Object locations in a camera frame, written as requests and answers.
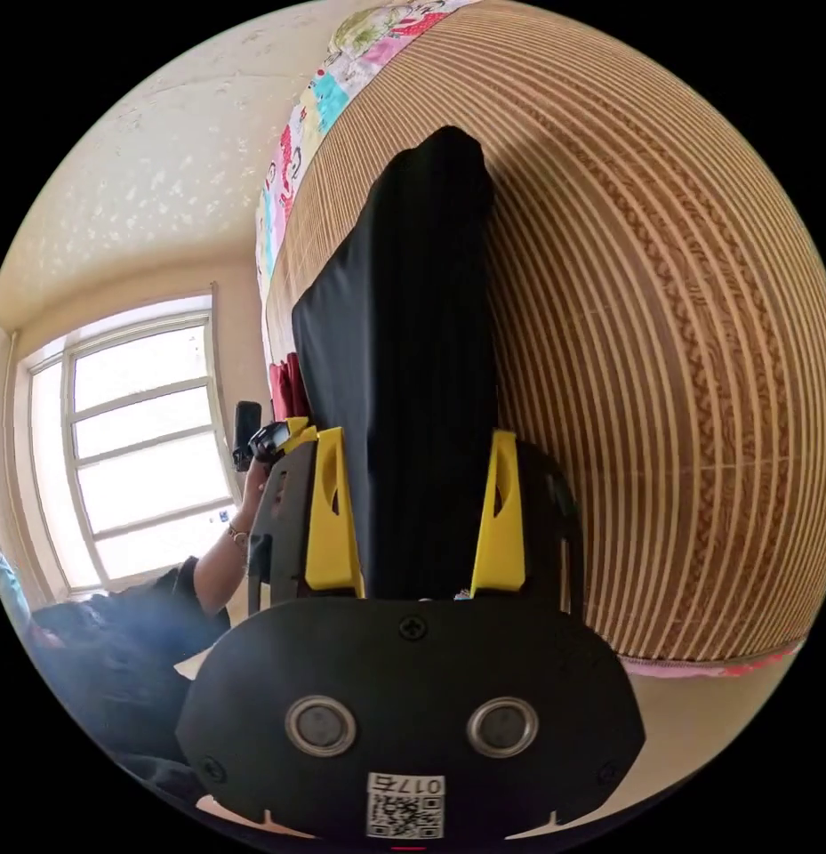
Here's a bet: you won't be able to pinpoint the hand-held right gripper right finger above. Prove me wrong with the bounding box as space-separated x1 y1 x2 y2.
470 430 526 597

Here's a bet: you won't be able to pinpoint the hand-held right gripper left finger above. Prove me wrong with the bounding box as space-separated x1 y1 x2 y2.
304 426 365 597

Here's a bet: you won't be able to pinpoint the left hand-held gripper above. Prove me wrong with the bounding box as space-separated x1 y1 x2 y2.
248 416 319 468

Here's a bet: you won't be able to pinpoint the black pants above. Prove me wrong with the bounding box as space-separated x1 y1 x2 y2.
290 125 501 601

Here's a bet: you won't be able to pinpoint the person's left forearm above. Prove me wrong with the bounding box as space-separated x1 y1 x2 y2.
195 513 255 613

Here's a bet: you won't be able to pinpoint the person's left hand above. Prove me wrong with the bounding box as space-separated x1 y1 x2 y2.
241 458 272 535

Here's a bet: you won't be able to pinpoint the red cloth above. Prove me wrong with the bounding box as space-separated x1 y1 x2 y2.
268 351 309 423

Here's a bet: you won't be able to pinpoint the window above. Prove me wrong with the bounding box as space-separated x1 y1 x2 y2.
11 292 245 597

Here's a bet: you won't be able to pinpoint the person's body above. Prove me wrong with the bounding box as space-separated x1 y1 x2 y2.
0 500 232 812

